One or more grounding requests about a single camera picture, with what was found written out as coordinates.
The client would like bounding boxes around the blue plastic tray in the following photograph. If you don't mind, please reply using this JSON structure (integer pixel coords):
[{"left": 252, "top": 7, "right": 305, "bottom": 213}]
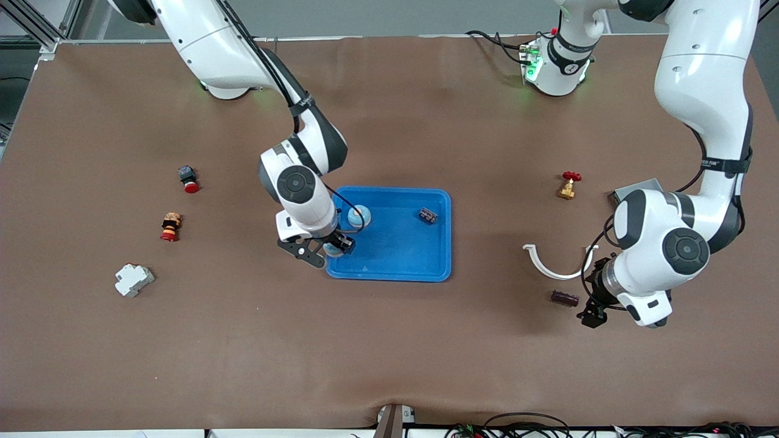
[{"left": 324, "top": 186, "right": 452, "bottom": 283}]

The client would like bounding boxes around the white semicircular pipe clamp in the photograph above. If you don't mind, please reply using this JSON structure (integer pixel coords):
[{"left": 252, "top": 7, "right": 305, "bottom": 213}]
[{"left": 522, "top": 243, "right": 599, "bottom": 280}]

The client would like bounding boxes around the silver metal power supply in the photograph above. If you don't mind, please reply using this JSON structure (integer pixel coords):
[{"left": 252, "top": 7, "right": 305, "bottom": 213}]
[{"left": 610, "top": 178, "right": 665, "bottom": 206}]

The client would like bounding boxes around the red yellow push button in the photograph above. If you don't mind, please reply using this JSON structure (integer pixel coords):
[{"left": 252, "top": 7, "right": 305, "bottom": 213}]
[{"left": 160, "top": 212, "right": 183, "bottom": 243}]

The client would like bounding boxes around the white circuit breaker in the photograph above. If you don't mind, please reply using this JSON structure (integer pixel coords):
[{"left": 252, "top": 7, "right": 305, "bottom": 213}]
[{"left": 114, "top": 263, "right": 155, "bottom": 298}]

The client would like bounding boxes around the brass valve red handle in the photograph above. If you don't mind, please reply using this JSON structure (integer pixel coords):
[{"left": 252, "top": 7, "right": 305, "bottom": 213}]
[{"left": 556, "top": 171, "right": 582, "bottom": 201}]

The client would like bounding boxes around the bundle of black cables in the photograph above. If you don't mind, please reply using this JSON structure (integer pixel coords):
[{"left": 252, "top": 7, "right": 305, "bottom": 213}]
[{"left": 444, "top": 412, "right": 779, "bottom": 438}]

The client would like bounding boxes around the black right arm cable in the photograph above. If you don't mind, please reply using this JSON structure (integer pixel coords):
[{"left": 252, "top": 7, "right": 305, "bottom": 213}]
[{"left": 213, "top": 0, "right": 367, "bottom": 235}]

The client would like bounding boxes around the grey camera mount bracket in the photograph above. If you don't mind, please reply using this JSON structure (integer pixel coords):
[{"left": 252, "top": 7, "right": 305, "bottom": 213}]
[{"left": 372, "top": 403, "right": 417, "bottom": 438}]

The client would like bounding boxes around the aluminium frame profile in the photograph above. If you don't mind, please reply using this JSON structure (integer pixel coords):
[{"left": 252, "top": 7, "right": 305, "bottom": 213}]
[{"left": 0, "top": 0, "right": 83, "bottom": 61}]

